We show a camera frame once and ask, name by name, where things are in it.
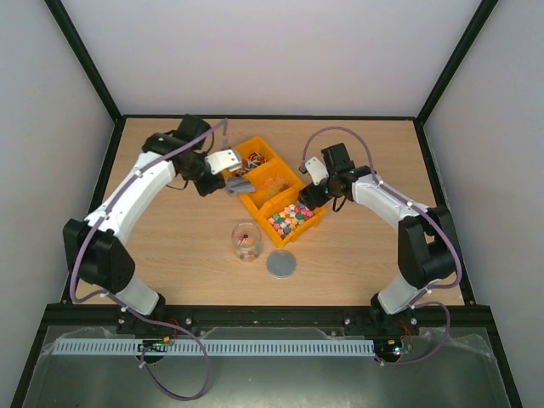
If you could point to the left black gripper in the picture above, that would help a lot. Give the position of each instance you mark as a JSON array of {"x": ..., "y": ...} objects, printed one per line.
[{"x": 206, "y": 189}]

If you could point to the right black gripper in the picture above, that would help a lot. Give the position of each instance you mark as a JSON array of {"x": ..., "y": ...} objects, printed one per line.
[{"x": 312, "y": 197}]

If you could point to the metal scoop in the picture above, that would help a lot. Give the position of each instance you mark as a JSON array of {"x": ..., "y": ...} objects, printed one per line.
[{"x": 236, "y": 186}]

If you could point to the yellow bin with lollipops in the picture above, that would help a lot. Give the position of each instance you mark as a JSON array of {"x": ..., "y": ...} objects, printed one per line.
[{"x": 255, "y": 152}]

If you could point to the yellow bin with colourful candies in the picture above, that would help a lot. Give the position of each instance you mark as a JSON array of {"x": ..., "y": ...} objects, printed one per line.
[{"x": 284, "y": 219}]

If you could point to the yellow bin with gummies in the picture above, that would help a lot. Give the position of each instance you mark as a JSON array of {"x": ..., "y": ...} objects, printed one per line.
[{"x": 270, "y": 179}]

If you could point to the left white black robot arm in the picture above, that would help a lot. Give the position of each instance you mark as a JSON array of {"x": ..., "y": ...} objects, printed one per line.
[{"x": 95, "y": 247}]

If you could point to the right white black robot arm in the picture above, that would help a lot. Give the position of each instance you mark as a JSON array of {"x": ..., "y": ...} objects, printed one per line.
[{"x": 427, "y": 251}]

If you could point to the clear plastic jar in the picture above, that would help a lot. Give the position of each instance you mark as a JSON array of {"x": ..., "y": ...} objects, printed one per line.
[{"x": 246, "y": 239}]

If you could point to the grey round jar lid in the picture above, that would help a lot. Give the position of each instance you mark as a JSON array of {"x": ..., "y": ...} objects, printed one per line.
[{"x": 281, "y": 264}]

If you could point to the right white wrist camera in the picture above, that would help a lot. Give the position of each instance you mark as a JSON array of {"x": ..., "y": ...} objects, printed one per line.
[{"x": 316, "y": 169}]

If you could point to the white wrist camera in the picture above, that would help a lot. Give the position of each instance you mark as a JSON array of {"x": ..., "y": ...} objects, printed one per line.
[
  {"x": 316, "y": 169},
  {"x": 221, "y": 160}
]

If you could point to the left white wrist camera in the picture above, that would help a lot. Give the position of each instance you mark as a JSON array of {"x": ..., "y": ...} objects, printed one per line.
[{"x": 221, "y": 160}]

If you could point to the black front mounting rail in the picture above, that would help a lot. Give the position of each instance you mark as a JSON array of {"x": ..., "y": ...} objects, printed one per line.
[{"x": 342, "y": 321}]

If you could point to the grey slotted cable duct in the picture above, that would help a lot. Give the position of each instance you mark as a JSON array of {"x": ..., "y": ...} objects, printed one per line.
[{"x": 214, "y": 347}]

